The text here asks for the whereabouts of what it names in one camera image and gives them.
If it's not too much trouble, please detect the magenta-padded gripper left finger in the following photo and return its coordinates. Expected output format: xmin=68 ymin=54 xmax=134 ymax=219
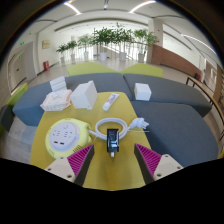
xmin=44 ymin=144 xmax=96 ymax=187

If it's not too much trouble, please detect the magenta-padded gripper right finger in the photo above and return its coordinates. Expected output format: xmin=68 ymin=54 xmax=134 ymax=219
xmin=133 ymin=143 xmax=184 ymax=185

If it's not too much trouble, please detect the black charger block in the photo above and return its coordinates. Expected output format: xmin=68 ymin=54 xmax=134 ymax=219
xmin=106 ymin=128 xmax=120 ymax=158

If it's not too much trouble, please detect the round yellow power strip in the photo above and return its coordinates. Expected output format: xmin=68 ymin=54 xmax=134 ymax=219
xmin=44 ymin=117 xmax=94 ymax=160

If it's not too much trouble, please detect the wide grey upholstered sofa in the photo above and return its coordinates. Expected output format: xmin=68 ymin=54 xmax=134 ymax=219
xmin=131 ymin=99 xmax=219 ymax=168

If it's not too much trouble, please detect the wet wipes pack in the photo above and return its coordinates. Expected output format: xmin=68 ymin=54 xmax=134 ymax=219
xmin=39 ymin=89 xmax=73 ymax=112

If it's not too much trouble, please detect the blue upholstered sofa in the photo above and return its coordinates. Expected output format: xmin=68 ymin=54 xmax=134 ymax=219
xmin=12 ymin=72 xmax=134 ymax=128

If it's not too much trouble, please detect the white carton box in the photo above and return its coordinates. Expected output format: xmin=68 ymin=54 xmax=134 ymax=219
xmin=69 ymin=80 xmax=99 ymax=111

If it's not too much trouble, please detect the dark grey cube stool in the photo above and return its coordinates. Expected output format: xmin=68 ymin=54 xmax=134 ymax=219
xmin=0 ymin=104 xmax=14 ymax=133

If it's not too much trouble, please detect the small white cube box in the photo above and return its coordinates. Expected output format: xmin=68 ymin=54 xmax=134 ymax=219
xmin=133 ymin=82 xmax=153 ymax=102

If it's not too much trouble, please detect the long grey upholstered sofa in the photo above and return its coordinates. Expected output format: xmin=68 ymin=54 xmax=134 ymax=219
xmin=123 ymin=73 xmax=213 ymax=118

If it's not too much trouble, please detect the white squeeze tube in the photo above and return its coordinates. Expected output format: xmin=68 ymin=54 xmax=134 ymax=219
xmin=102 ymin=92 xmax=120 ymax=112

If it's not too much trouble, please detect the white tissue pack stack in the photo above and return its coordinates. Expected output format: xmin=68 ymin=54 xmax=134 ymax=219
xmin=49 ymin=75 xmax=68 ymax=93

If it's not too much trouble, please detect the green upholstered bench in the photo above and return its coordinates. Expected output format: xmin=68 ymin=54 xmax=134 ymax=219
xmin=5 ymin=82 xmax=29 ymax=108

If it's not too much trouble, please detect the wooden bench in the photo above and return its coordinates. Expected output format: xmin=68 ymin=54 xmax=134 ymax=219
xmin=185 ymin=75 xmax=224 ymax=138

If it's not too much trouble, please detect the small green ottoman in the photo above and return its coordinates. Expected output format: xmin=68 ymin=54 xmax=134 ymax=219
xmin=119 ymin=62 xmax=165 ymax=79

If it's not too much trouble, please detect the large green ottoman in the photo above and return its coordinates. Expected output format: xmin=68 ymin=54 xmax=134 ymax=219
xmin=65 ymin=61 xmax=120 ymax=77

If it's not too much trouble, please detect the potted plants group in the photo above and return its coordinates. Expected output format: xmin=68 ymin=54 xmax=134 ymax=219
xmin=55 ymin=22 xmax=159 ymax=66

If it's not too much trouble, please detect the ceiling strip lights group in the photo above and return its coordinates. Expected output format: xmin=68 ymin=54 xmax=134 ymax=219
xmin=63 ymin=0 xmax=218 ymax=54

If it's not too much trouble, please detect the white coiled power cable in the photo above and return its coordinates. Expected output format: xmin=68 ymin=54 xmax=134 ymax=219
xmin=88 ymin=116 xmax=150 ymax=141

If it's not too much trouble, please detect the framed wall picture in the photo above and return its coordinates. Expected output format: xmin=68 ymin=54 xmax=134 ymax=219
xmin=41 ymin=39 xmax=51 ymax=50

